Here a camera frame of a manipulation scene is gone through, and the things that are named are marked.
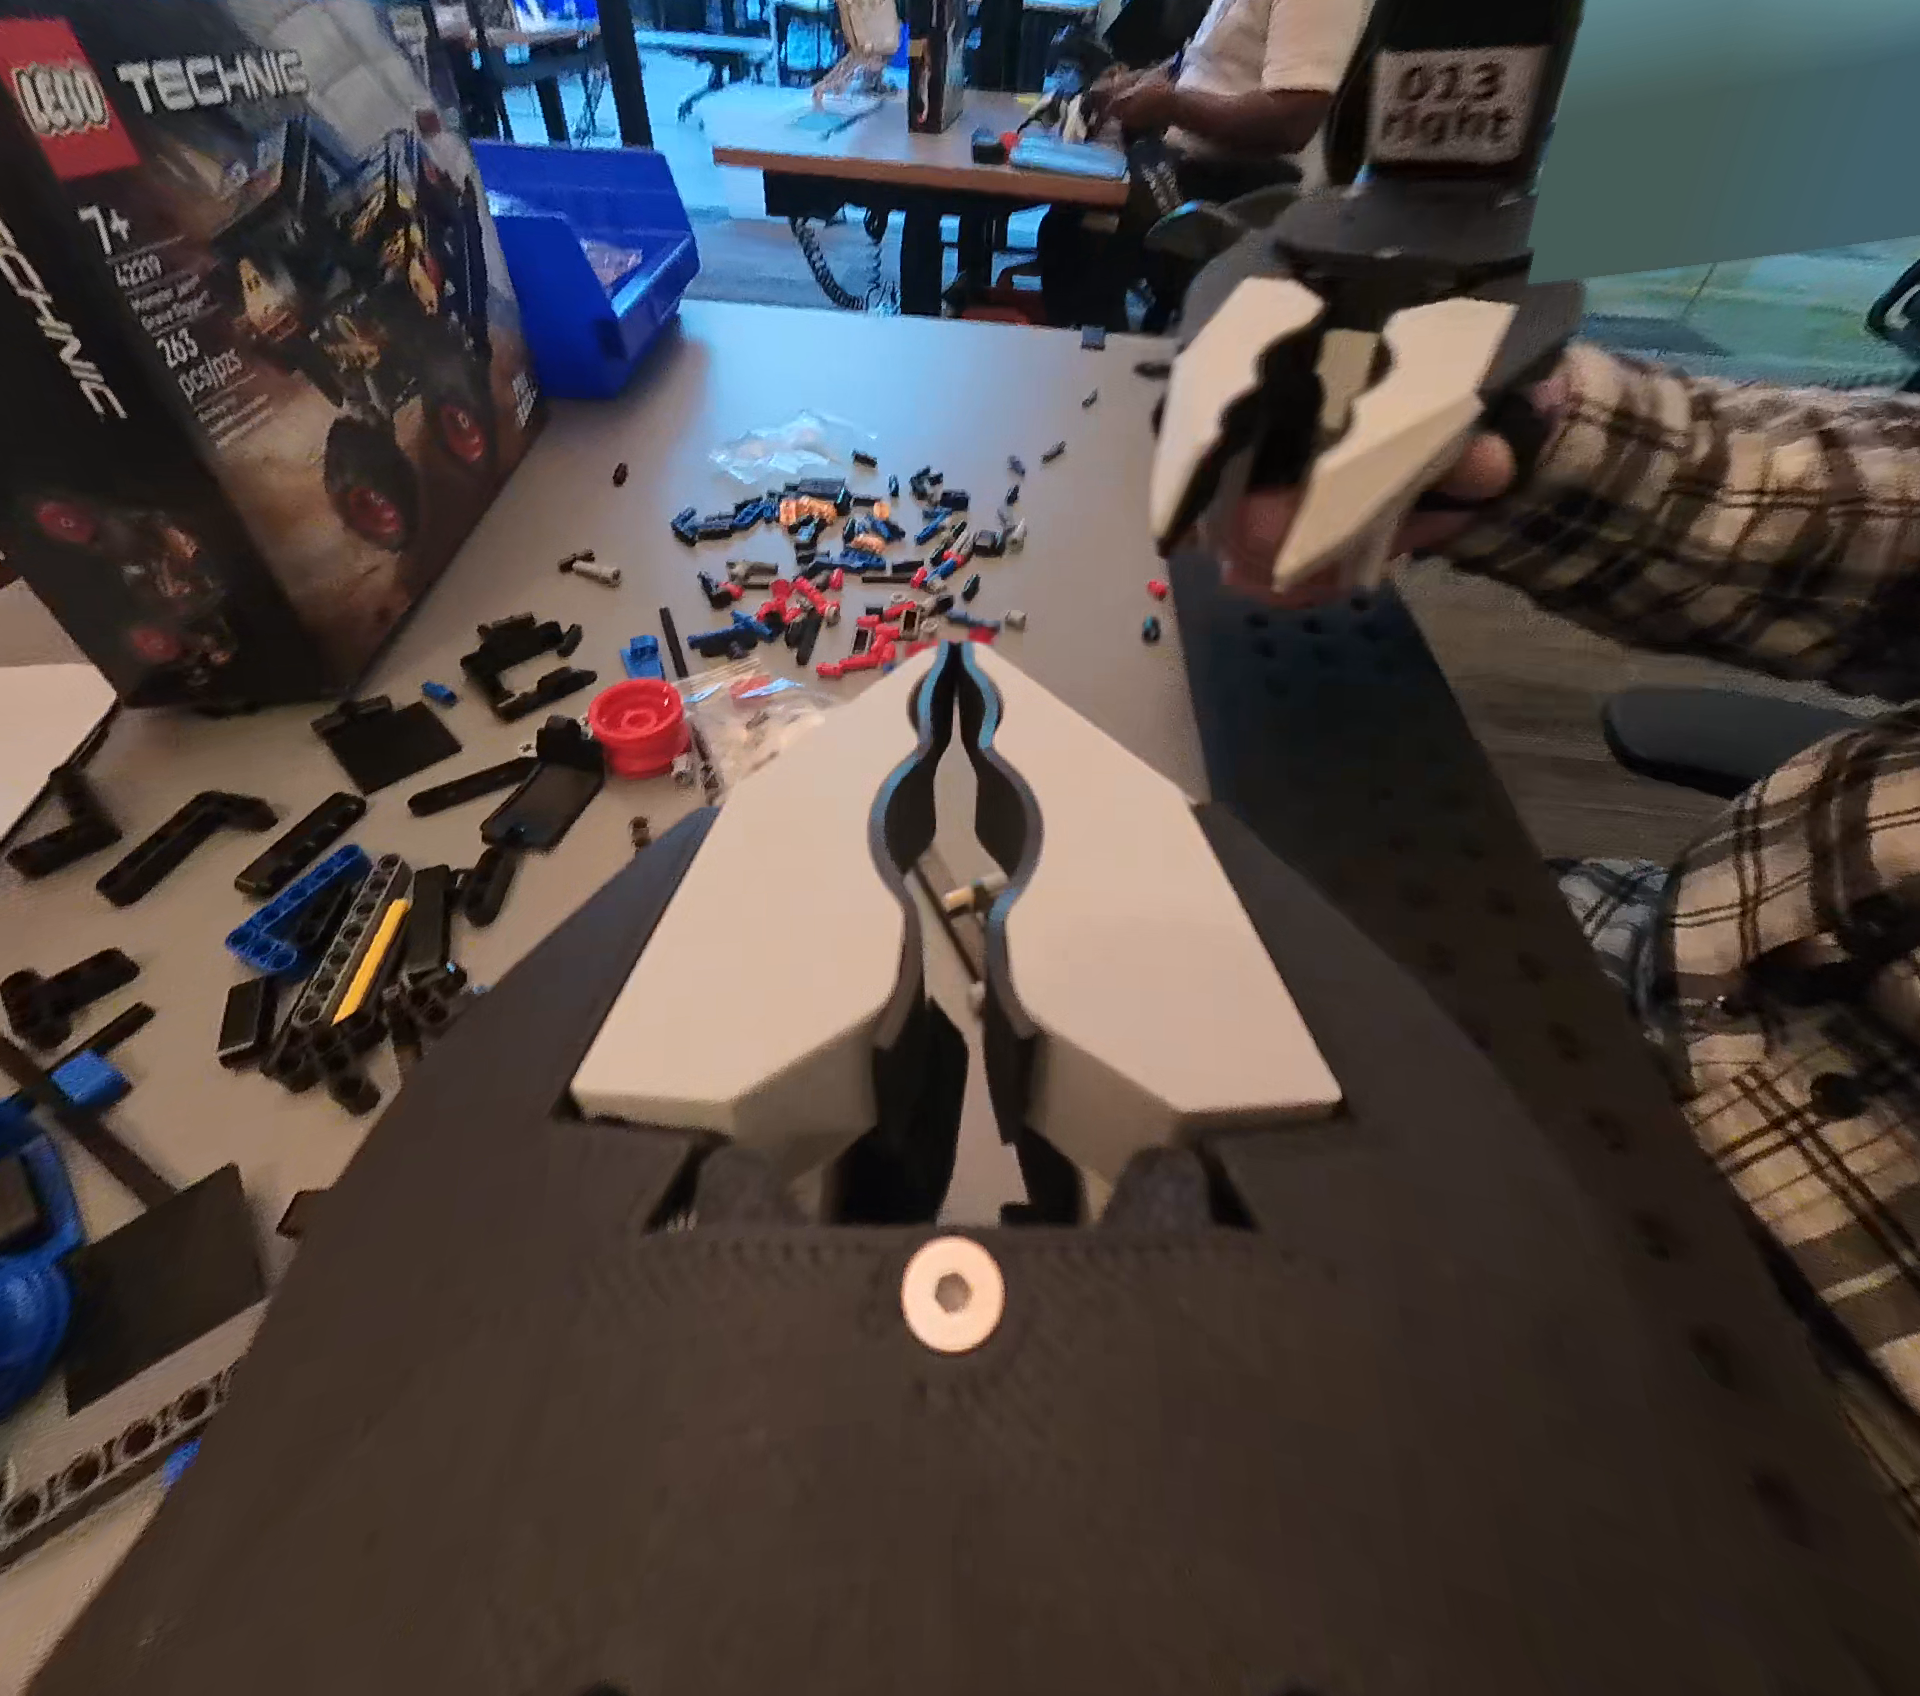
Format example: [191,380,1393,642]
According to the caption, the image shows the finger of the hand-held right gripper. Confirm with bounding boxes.
[1272,301,1519,596]
[1146,275,1331,558]

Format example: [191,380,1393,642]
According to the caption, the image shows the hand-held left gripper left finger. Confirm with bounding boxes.
[566,642,969,1226]

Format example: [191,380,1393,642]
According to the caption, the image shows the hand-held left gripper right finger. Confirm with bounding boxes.
[948,642,1347,1226]

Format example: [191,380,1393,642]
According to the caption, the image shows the person's right forearm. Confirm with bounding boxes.
[1416,342,1920,687]

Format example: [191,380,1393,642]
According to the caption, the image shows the grey desk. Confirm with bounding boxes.
[0,301,1209,1578]

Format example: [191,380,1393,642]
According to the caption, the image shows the wooden-edged office desk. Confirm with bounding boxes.
[703,83,1141,319]

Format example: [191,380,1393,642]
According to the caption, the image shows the person's right hand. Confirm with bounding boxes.
[1214,443,1518,600]

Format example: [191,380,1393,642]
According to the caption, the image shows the clear bag of parts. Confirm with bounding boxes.
[673,669,841,814]

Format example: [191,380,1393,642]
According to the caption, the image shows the black curved panel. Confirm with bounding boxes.
[480,718,605,856]

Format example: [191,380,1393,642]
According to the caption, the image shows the red wheel hub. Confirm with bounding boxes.
[588,678,692,778]

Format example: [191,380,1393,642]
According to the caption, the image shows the black dotted mat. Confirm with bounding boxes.
[1169,557,1920,1696]

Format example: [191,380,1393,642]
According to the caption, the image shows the short yellow axle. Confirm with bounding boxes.
[331,899,410,1024]

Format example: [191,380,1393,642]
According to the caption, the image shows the pile of red and blue connectors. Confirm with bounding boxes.
[665,443,1038,678]

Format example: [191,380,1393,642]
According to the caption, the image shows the long grey beam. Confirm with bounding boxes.
[291,856,413,1055]

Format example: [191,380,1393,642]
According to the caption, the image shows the black square panel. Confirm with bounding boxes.
[311,698,464,799]

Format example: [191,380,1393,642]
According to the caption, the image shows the crumpled clear plastic bag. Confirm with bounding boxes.
[712,412,880,485]

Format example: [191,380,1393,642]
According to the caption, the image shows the blue angled beam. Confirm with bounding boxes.
[223,845,374,974]

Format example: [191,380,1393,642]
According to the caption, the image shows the black chair armrest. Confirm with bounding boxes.
[1601,688,1861,799]

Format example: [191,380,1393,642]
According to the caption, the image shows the tall black box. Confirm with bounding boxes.
[906,0,971,136]

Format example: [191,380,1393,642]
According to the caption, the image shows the pile of black and blue bricks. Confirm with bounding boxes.
[0,608,601,1564]

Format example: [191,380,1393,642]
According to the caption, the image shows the blue plastic object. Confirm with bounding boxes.
[471,136,702,400]

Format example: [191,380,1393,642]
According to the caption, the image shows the person in plaid shirt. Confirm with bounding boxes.
[1559,707,1920,1415]

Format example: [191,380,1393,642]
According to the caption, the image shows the black toy set box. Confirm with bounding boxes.
[0,0,545,713]

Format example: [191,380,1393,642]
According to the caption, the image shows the blue wheel hub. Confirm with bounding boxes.
[0,1253,73,1415]

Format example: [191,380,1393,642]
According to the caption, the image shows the black chassis on blue frame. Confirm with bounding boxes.
[0,1096,84,1265]

